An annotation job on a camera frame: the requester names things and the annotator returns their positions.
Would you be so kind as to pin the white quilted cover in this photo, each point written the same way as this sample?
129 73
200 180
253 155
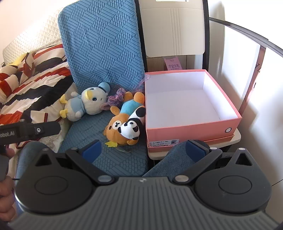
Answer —
28 37

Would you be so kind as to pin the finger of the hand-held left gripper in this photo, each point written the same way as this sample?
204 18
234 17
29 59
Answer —
44 129

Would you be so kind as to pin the black and white panda plush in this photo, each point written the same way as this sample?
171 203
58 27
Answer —
130 130

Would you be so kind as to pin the white chair with black frame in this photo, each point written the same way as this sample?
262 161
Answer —
172 28

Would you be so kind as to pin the brown cardboard box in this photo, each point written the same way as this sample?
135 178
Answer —
155 64

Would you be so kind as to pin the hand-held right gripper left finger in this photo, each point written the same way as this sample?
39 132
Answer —
91 150

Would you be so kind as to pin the black curved bar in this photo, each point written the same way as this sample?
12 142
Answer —
245 33

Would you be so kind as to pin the person's left hand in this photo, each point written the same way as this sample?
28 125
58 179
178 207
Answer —
6 199

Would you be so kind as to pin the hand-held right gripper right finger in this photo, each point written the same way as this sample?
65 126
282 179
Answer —
194 150

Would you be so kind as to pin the blue quilted seat cushion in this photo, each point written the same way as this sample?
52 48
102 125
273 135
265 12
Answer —
123 159

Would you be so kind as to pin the small pink carton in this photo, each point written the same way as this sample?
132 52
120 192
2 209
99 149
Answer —
173 64

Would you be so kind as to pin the orange bear plush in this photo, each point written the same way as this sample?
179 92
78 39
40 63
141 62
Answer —
115 128

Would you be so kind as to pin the pink cardboard box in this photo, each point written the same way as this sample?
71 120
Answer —
183 104

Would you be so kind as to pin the pink printed strip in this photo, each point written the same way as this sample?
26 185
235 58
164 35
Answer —
256 70

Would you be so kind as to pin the purple sheer ribbon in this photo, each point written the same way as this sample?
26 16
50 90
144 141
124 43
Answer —
117 96

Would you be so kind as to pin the white and blue duck plush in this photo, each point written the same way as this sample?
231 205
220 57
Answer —
90 99

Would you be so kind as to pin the striped red white black blanket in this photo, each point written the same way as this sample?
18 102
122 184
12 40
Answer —
33 81

